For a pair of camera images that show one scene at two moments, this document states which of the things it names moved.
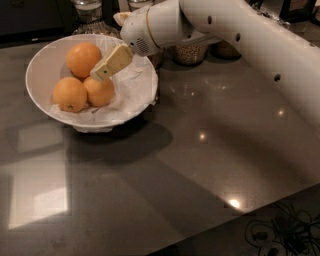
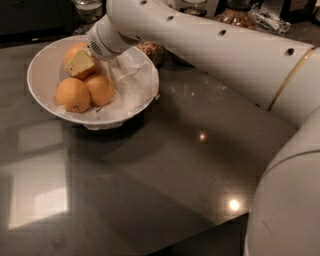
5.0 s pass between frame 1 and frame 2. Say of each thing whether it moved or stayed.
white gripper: moved
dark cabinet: stayed
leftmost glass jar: stayed
